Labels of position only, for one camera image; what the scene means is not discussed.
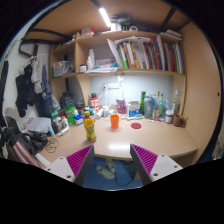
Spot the tall clear glass bottle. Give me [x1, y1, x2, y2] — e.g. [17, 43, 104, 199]
[171, 89, 181, 115]

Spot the black hanging jacket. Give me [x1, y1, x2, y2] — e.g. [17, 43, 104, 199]
[14, 64, 34, 118]

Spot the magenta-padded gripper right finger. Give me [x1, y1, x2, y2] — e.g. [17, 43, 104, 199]
[129, 143, 184, 186]

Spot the white-lidded jar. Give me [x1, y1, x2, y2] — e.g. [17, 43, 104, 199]
[164, 109, 175, 125]

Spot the silver can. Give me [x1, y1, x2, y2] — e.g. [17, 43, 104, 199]
[57, 126, 70, 137]

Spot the purple pouch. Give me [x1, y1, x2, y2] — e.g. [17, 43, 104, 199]
[115, 98, 128, 115]

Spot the orange plastic cup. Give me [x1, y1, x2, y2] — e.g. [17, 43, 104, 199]
[109, 114, 120, 129]

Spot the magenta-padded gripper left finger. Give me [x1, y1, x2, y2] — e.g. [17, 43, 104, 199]
[44, 144, 96, 187]

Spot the yellow-labelled tea drink bottle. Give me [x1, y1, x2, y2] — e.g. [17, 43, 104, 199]
[82, 110, 98, 143]

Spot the red and white canister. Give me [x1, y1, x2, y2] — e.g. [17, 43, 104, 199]
[88, 97, 100, 113]

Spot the grey hanging garment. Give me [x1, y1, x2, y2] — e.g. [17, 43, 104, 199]
[29, 58, 46, 95]

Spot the white plastic bag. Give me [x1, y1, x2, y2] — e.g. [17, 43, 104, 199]
[21, 116, 53, 134]

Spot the black backpack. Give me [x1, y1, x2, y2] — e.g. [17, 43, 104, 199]
[0, 116, 49, 168]

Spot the grey shaker bottle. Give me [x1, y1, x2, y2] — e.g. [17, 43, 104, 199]
[143, 95, 154, 120]

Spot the white wall socket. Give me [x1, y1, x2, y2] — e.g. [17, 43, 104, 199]
[103, 82, 121, 90]

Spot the green glass bottle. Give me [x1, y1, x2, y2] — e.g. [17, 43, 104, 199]
[139, 90, 147, 116]

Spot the coiled black cable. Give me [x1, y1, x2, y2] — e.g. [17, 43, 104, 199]
[44, 137, 60, 154]

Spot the orange-capped white bottle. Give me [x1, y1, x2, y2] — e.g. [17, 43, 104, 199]
[60, 115, 70, 132]

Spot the gold-capped clear glass bottle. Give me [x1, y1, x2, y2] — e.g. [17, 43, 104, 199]
[153, 90, 162, 119]

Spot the ceiling light tube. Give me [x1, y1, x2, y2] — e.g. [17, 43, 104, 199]
[98, 7, 113, 29]

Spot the grey slipper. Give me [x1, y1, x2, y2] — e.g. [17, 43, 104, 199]
[104, 158, 117, 173]
[95, 165, 116, 180]

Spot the green canister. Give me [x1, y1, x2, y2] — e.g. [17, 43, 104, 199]
[66, 116, 77, 126]
[64, 105, 77, 118]

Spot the blue hanging garment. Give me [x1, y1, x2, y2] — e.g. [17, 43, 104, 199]
[39, 64, 56, 118]

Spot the black fabric bag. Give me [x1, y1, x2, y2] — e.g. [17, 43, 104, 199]
[59, 91, 76, 109]

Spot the flat round red coaster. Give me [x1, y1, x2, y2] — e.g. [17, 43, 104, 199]
[130, 122, 143, 130]

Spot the white bottle with blue label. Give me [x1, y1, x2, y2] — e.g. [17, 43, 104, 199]
[102, 105, 110, 118]

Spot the brown mug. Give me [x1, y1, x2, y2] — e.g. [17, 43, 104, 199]
[172, 113, 188, 128]

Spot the wooden shelf unit with books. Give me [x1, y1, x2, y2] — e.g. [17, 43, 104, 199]
[49, 28, 187, 81]

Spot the plain white bottle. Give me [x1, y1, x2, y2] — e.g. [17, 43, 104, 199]
[94, 108, 104, 120]

